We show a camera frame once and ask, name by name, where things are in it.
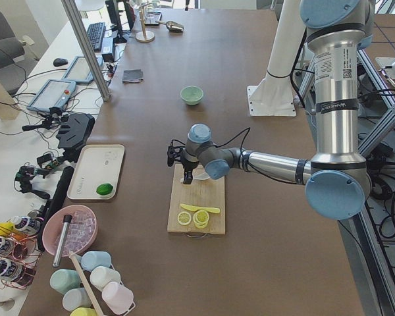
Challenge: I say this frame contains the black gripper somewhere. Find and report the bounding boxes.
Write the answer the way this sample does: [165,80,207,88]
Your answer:
[167,144,198,184]

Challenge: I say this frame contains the white ceramic spoon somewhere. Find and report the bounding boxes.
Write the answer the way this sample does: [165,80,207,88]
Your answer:
[180,173,210,184]

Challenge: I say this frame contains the green bowl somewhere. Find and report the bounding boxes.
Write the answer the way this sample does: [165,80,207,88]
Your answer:
[180,86,204,106]

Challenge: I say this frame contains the pink ice bowl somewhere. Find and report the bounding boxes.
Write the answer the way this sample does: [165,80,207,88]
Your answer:
[42,205,97,257]

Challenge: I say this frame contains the bamboo cutting board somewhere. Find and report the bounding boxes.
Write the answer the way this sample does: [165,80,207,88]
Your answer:
[167,163,226,235]

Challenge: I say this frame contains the yellow plastic knife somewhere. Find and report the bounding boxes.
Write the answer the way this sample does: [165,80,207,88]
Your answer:
[180,203,221,214]

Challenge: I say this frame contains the lemon slice single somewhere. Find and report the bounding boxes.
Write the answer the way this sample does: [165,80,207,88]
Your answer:
[177,211,192,226]

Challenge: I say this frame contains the stacked lemon slices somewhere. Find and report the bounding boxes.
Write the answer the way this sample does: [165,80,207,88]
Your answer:
[192,210,210,229]

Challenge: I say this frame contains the green lime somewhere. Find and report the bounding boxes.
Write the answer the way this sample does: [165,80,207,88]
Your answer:
[95,183,114,196]

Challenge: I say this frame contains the cream rabbit tray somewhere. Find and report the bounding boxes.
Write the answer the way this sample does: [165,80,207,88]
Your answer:
[66,144,125,200]

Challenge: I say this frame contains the grey folded cloth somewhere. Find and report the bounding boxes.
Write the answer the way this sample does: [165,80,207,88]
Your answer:
[122,69,144,84]

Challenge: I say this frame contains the black long bar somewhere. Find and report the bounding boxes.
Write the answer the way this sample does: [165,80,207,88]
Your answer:
[37,166,74,252]

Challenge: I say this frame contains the black angular device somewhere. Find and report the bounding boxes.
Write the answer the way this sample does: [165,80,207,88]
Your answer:
[56,113,95,162]

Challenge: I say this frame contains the steel black-tipped muddler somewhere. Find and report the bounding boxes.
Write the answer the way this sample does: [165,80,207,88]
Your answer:
[52,215,72,268]

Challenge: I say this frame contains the blue cup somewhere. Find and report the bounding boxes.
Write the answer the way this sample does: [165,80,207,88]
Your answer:
[81,251,112,272]

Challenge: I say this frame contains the white cup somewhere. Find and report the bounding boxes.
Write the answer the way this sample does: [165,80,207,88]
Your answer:
[90,266,121,291]

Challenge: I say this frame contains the wooden mug tree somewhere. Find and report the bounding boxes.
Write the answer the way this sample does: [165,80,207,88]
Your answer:
[134,1,155,43]

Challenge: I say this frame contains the pink cup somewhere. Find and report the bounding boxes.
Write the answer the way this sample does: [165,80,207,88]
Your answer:
[101,281,134,315]

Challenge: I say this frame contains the metal scoop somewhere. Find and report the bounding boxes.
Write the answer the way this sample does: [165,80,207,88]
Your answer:
[157,20,184,33]

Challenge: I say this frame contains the far teach pendant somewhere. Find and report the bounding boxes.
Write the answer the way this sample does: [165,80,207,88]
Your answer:
[62,56,93,85]

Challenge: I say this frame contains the teach pendant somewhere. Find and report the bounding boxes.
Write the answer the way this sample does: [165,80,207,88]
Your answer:
[27,80,76,113]
[62,56,93,85]

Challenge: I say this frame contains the near teach pendant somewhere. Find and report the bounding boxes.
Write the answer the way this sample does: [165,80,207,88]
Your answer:
[27,80,76,113]

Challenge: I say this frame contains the green cup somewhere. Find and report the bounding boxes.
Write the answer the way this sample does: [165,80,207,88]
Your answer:
[49,269,81,295]

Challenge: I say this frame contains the black keyboard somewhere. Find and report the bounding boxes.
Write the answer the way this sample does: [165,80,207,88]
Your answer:
[87,22,105,51]

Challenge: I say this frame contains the black computer mouse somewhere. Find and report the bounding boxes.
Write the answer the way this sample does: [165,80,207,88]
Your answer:
[53,58,68,67]

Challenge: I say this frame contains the grey-blue cup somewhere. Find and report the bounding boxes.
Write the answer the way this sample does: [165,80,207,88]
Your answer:
[62,288,92,311]

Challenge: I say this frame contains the yellow cup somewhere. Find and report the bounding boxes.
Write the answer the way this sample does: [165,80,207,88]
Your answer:
[70,307,97,316]

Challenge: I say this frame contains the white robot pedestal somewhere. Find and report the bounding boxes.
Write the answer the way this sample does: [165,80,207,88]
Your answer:
[247,0,305,117]

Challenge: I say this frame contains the copper wire bottle rack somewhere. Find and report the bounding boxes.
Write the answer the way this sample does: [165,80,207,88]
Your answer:
[0,217,41,290]

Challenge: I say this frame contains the aluminium frame post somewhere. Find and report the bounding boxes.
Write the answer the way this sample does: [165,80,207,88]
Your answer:
[61,0,111,101]

